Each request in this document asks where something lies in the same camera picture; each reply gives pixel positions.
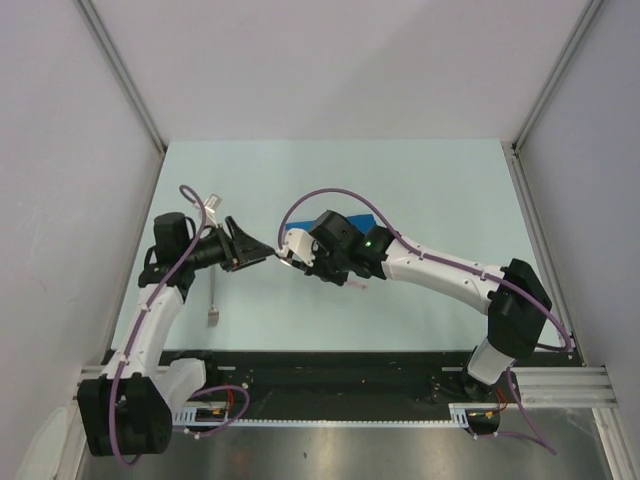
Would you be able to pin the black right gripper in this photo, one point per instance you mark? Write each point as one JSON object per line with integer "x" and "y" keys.
{"x": 339, "y": 280}

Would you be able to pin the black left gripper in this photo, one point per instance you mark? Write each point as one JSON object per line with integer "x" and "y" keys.
{"x": 246, "y": 244}

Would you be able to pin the blue satin napkin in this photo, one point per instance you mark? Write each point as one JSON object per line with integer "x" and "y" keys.
{"x": 363, "y": 222}

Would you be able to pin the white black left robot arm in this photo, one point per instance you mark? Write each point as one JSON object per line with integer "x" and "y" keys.
{"x": 128, "y": 409}

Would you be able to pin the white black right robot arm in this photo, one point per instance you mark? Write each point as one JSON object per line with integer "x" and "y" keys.
{"x": 512, "y": 298}

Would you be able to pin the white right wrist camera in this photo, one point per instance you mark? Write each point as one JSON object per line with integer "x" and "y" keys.
{"x": 299, "y": 243}

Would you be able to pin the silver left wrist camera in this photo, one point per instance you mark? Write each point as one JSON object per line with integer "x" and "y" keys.
{"x": 210, "y": 206}

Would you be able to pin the aluminium right corner post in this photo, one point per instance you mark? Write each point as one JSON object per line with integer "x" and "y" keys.
{"x": 570, "y": 49}

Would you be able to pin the aluminium corner post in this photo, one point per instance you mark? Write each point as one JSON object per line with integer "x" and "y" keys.
{"x": 570, "y": 49}
{"x": 115, "y": 61}

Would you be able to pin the aluminium left corner post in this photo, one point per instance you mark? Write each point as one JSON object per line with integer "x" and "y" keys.
{"x": 115, "y": 61}

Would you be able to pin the aluminium front frame rail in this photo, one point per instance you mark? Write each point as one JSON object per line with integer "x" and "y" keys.
{"x": 560, "y": 385}

